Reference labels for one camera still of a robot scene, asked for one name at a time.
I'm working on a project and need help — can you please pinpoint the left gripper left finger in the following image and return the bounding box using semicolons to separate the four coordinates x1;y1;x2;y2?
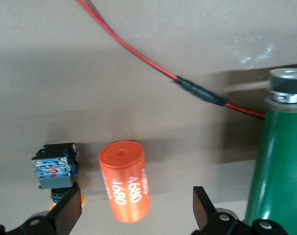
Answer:
0;182;82;235

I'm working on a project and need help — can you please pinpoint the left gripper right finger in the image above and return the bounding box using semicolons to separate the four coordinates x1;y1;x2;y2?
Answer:
191;186;291;235

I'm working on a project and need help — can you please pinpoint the yellow push button switch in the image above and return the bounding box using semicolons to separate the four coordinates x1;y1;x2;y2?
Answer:
31;142;87;211

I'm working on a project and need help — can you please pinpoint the orange 4680 cylinder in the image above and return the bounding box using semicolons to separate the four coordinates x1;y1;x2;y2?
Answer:
98;140;151;224

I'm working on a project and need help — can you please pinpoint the green conveyor belt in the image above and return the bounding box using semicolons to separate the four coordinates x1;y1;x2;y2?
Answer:
244;64;297;235

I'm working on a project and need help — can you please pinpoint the red black power wire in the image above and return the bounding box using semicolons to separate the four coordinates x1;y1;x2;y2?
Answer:
76;0;267;120

